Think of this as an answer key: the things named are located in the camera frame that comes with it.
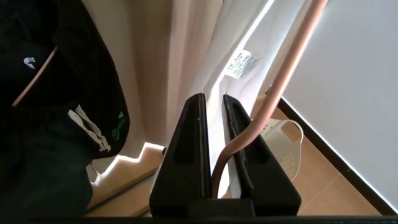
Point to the pink clothes hanger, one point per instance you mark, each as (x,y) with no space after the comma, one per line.
(34,77)
(280,84)

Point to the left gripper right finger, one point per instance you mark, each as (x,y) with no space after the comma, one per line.
(267,186)

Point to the white laundry basket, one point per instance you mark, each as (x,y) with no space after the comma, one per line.
(286,149)

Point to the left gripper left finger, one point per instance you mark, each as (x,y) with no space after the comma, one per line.
(183,174)

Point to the black clothes rack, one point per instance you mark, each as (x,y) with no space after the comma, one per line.
(121,193)

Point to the black shorts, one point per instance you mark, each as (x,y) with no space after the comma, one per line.
(46,155)

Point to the white curtain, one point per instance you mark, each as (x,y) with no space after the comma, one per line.
(149,62)

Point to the white t-shirt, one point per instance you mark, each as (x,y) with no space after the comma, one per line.
(264,37)

